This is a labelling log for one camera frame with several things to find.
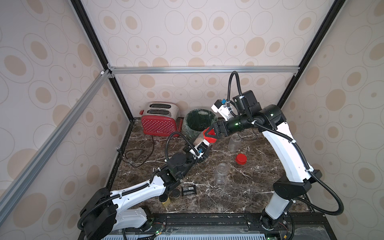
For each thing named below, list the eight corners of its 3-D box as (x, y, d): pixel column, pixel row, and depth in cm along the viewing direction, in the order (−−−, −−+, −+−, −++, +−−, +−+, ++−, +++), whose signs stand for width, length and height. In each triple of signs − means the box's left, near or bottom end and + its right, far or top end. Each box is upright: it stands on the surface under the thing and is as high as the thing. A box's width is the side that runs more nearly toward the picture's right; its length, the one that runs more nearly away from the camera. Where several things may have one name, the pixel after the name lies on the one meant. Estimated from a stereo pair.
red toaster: (144, 137, 111) (137, 119, 96) (149, 119, 122) (143, 101, 108) (181, 137, 111) (179, 119, 96) (183, 119, 122) (181, 101, 108)
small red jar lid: (236, 164, 97) (236, 163, 95) (234, 155, 101) (235, 153, 100) (247, 164, 97) (248, 163, 95) (245, 155, 101) (246, 153, 100)
